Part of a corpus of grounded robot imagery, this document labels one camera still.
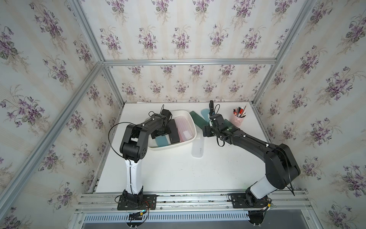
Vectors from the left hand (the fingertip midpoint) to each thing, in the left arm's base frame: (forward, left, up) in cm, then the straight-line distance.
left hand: (163, 134), depth 100 cm
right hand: (-2, -32, +12) cm, 34 cm away
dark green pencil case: (+9, -49, +1) cm, 50 cm away
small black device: (+26, -38, +4) cm, 46 cm away
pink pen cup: (+10, -54, +11) cm, 56 cm away
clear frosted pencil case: (+13, -15, +3) cm, 20 cm away
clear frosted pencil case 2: (-9, -25, 0) cm, 26 cm away
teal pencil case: (-6, 0, +1) cm, 6 cm away
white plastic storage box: (-9, +6, +2) cm, 11 cm away
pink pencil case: (+2, -15, +4) cm, 16 cm away
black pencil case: (-2, -8, +2) cm, 9 cm away
